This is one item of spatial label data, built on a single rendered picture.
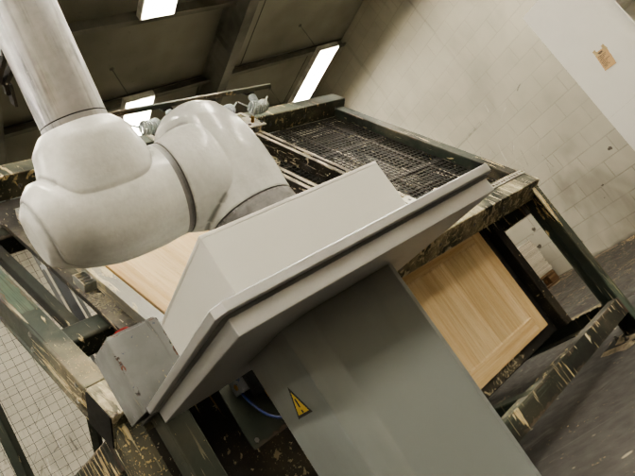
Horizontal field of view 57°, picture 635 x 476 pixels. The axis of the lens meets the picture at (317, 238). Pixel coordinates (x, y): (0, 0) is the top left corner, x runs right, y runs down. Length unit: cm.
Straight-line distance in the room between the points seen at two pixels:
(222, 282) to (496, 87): 659
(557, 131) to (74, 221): 638
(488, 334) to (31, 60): 202
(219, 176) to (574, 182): 629
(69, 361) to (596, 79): 433
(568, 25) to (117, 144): 447
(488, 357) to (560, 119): 472
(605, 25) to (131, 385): 435
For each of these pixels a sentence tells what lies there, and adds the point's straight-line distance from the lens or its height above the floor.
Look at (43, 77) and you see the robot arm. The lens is 94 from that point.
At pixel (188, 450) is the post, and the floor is 65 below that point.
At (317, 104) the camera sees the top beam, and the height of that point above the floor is 186.
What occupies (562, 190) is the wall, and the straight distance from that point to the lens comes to 714.
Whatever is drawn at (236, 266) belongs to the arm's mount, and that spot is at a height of 80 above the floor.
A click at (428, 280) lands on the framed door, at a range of 244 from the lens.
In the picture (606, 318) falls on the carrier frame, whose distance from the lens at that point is 279.
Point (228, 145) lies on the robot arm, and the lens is 95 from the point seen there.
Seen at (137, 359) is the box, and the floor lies 86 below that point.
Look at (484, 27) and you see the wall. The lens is 719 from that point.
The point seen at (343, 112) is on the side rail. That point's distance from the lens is 343.
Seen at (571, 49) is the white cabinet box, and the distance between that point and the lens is 511.
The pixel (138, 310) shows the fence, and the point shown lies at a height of 106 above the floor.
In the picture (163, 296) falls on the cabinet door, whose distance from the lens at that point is 180.
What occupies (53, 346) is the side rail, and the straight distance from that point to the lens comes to 163.
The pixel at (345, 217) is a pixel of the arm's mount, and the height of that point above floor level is 79.
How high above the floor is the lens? 63
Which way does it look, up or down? 11 degrees up
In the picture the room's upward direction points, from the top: 34 degrees counter-clockwise
